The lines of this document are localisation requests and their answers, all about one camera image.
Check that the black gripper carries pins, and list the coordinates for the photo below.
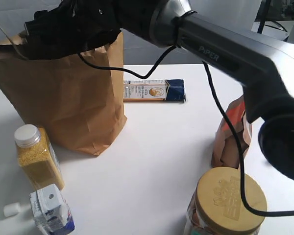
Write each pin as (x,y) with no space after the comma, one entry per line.
(74,26)

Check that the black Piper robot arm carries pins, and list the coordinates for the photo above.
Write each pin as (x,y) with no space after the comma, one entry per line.
(263,66)

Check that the brown paper bag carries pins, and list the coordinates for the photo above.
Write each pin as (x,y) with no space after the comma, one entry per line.
(75,98)

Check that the flat blue orange package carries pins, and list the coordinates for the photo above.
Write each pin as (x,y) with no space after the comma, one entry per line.
(171,90)

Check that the yellow millet plastic bottle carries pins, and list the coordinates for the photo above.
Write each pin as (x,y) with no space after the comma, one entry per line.
(37,157)

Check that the blue white milk carton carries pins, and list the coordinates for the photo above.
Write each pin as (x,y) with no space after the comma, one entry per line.
(51,213)

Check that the small white cylinder left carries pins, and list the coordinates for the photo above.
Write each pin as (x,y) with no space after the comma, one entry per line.
(12,209)

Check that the black tripod stand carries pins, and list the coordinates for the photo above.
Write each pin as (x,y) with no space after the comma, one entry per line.
(263,15)

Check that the brown kraft stand-up pouch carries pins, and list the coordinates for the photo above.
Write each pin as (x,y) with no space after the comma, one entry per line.
(225,151)

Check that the jar with yellow lid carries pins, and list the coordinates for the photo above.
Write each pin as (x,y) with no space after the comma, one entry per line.
(216,207)

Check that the black cable loops background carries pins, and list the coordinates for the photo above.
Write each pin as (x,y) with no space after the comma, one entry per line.
(275,30)

